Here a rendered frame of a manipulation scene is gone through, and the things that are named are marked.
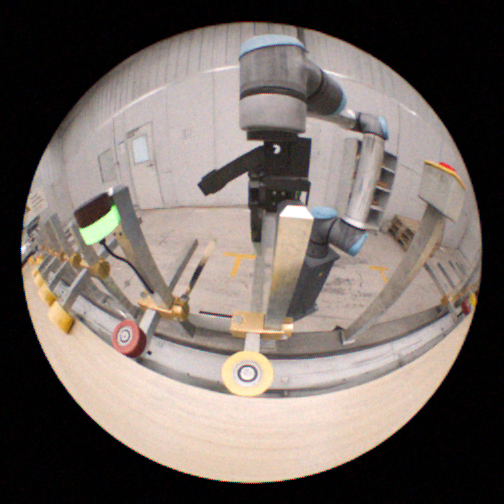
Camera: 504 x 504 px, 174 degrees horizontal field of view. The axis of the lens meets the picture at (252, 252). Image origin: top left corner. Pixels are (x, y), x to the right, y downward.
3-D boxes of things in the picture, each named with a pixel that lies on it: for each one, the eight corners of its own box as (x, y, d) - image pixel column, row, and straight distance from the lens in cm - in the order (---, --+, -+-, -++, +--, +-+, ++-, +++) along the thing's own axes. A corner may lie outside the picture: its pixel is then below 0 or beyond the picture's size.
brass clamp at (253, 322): (235, 317, 42) (234, 307, 37) (288, 321, 42) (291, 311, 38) (232, 339, 39) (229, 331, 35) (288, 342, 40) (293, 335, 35)
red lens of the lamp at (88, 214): (100, 208, 29) (96, 195, 29) (119, 203, 24) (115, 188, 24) (73, 229, 26) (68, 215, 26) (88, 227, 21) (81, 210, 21)
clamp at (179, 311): (152, 299, 50) (144, 288, 46) (191, 308, 43) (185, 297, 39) (144, 314, 48) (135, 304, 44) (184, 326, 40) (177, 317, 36)
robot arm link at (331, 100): (305, 86, 45) (266, 68, 37) (350, 85, 41) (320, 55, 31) (305, 117, 42) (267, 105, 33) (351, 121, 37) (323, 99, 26)
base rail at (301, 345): (50, 262, 277) (46, 256, 276) (468, 292, 246) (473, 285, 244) (47, 266, 277) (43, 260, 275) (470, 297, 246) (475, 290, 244)
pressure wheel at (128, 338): (144, 335, 48) (119, 313, 40) (166, 344, 43) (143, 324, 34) (134, 360, 47) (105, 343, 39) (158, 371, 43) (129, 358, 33)
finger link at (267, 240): (284, 266, 28) (292, 219, 23) (251, 264, 28) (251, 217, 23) (283, 255, 30) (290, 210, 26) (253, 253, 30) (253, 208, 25)
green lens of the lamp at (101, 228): (105, 221, 29) (101, 209, 29) (125, 219, 24) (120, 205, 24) (80, 243, 27) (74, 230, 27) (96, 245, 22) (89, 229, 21)
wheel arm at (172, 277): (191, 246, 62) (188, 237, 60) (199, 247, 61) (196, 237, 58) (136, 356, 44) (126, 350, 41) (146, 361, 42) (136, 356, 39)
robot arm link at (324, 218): (314, 226, 104) (319, 201, 98) (336, 238, 99) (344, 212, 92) (300, 234, 92) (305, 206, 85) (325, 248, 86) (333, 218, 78)
